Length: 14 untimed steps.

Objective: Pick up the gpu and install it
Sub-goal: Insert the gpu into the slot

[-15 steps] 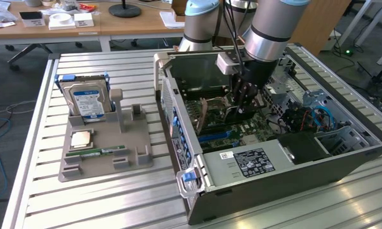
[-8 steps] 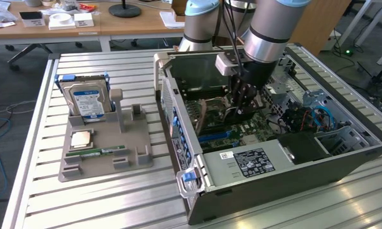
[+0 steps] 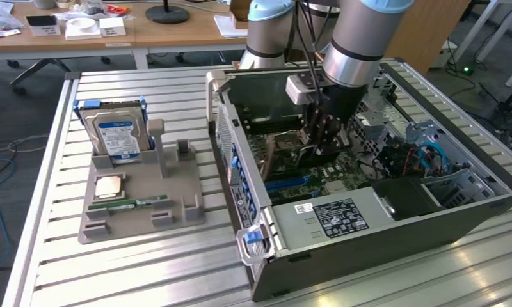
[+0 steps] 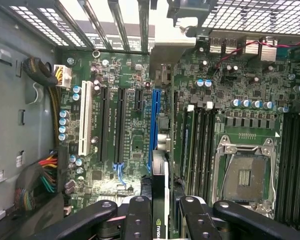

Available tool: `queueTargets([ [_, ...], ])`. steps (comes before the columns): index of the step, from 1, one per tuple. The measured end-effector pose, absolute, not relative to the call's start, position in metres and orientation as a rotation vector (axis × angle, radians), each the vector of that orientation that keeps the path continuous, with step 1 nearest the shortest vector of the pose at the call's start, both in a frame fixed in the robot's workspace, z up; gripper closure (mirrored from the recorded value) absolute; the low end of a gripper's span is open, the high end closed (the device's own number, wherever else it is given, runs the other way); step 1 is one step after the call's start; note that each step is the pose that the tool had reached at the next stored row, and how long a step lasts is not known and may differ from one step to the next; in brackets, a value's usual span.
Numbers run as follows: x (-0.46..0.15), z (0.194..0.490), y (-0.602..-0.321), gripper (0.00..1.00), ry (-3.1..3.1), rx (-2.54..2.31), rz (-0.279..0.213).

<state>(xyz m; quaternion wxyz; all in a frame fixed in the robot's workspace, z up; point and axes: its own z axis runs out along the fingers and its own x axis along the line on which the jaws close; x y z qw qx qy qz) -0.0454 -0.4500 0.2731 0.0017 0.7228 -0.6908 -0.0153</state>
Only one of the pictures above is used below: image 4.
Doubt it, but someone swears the dark grey open PC case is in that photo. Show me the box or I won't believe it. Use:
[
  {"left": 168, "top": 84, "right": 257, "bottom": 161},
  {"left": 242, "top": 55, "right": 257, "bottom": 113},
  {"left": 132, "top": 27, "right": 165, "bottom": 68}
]
[{"left": 0, "top": 0, "right": 300, "bottom": 55}]

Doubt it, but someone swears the short black expansion slot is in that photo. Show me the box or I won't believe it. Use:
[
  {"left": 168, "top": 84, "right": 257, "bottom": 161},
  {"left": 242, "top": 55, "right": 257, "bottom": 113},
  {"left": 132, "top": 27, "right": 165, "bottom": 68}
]
[{"left": 134, "top": 88, "right": 144, "bottom": 113}]

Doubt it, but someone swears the multicoloured power wire bundle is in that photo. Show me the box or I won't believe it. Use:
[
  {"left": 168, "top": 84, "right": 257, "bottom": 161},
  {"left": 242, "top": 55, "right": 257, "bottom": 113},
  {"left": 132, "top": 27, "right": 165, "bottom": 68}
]
[{"left": 14, "top": 147, "right": 68, "bottom": 213}]

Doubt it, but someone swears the green motherboard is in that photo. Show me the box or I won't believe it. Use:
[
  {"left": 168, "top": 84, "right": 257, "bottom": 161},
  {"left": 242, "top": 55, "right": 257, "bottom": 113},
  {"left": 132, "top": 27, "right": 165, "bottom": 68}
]
[{"left": 51, "top": 37, "right": 300, "bottom": 235}]

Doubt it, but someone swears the blue expansion slot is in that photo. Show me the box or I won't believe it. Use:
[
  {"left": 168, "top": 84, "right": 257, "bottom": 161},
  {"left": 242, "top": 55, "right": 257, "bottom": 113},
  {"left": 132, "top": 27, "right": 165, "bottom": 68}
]
[{"left": 147, "top": 89, "right": 163, "bottom": 174}]

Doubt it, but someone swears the CPU socket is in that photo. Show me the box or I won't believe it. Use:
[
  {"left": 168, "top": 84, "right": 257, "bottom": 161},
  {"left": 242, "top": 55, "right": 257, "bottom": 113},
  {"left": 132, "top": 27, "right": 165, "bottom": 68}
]
[{"left": 212, "top": 134, "right": 278, "bottom": 221}]

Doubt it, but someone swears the white expansion slot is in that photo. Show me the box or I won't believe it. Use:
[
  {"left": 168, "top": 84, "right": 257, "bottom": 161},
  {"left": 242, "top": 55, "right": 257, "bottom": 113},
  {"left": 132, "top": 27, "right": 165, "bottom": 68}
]
[{"left": 78, "top": 80, "right": 94, "bottom": 156}]

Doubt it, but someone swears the grey power supply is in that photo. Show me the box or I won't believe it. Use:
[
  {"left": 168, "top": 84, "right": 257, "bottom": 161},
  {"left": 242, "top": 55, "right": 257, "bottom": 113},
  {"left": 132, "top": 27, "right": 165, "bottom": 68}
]
[{"left": 0, "top": 7, "right": 58, "bottom": 226}]

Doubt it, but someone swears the yellow and black wire bundle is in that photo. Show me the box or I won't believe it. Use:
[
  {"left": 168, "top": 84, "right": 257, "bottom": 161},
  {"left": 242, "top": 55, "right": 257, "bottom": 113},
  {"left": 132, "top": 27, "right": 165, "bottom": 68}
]
[{"left": 49, "top": 83, "right": 62, "bottom": 151}]

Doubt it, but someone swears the black sleeved cable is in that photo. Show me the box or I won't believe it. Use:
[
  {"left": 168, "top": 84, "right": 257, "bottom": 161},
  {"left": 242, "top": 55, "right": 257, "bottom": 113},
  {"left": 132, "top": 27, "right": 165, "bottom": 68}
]
[{"left": 22, "top": 56, "right": 59, "bottom": 86}]

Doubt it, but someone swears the black RAM slot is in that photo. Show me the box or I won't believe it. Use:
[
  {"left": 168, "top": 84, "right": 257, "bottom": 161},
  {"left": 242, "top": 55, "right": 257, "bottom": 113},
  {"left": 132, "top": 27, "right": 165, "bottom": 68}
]
[
  {"left": 206, "top": 102, "right": 217, "bottom": 201},
  {"left": 199, "top": 106, "right": 208, "bottom": 201},
  {"left": 191, "top": 107, "right": 200, "bottom": 198}
]

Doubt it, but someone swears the long black expansion slot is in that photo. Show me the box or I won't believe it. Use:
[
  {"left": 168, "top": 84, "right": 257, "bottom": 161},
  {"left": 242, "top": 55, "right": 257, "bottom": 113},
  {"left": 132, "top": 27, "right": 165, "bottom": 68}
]
[
  {"left": 97, "top": 86, "right": 110, "bottom": 165},
  {"left": 114, "top": 87, "right": 127, "bottom": 166}
]

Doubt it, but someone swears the white power connector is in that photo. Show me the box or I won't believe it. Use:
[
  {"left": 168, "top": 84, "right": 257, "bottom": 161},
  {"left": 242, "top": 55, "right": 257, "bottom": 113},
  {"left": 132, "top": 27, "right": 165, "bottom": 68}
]
[{"left": 53, "top": 64, "right": 73, "bottom": 89}]

